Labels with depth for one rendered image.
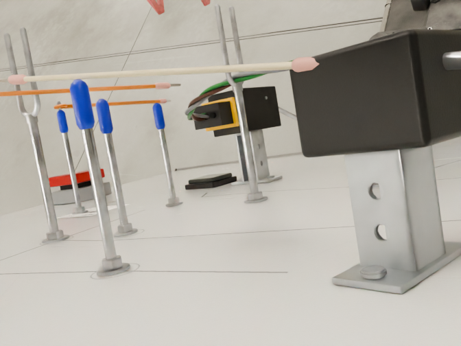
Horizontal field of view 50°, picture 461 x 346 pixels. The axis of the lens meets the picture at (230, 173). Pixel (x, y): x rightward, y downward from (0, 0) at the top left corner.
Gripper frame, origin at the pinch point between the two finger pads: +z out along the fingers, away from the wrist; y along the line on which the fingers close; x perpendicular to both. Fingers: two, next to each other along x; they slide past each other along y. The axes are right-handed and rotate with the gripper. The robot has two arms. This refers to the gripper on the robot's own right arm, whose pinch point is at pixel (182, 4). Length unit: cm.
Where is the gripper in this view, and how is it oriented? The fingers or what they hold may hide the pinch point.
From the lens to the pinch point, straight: 86.1
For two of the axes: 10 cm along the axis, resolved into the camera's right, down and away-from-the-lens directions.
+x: 5.0, -5.3, 6.9
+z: 2.7, 8.4, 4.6
